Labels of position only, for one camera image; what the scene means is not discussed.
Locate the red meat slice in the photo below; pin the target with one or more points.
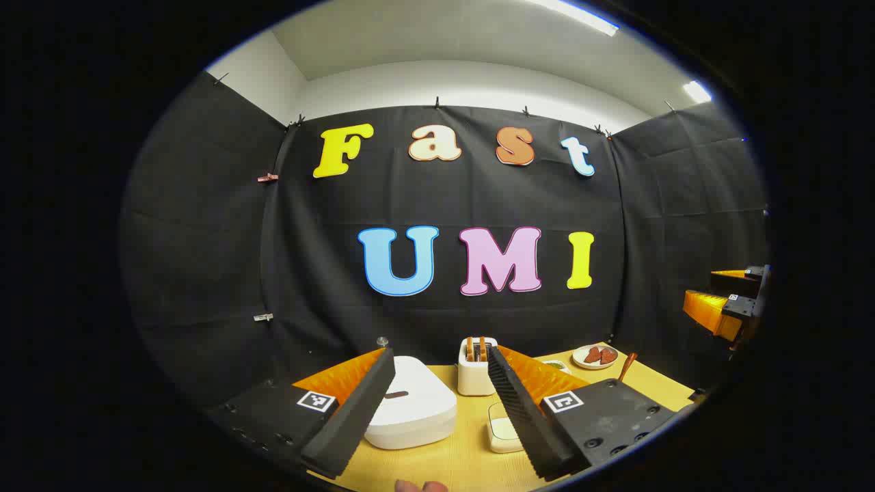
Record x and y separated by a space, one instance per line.
592 355
608 356

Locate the white divided grain dish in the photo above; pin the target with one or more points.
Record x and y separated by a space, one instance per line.
557 366

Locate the long ceiling light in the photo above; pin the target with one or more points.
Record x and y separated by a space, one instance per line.
581 17

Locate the clear plastic rice box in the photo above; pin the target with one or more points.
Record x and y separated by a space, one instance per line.
502 447

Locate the white rice cooker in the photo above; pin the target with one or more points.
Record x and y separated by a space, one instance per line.
424 410

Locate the toasted bread slice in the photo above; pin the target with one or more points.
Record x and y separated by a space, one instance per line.
482 348
470 348

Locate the small ceiling light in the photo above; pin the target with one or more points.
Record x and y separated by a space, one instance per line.
697 91

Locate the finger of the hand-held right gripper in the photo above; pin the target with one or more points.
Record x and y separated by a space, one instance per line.
735 281
707 311

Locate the round white plate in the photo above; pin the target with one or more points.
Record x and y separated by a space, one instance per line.
580 361

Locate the white toaster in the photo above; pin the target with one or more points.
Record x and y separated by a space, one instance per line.
473 379

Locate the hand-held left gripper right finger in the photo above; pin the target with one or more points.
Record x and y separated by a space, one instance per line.
526 424

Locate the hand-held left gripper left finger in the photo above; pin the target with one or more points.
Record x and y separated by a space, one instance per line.
355 417

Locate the brown wooden spoon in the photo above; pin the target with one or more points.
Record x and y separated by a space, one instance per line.
627 366

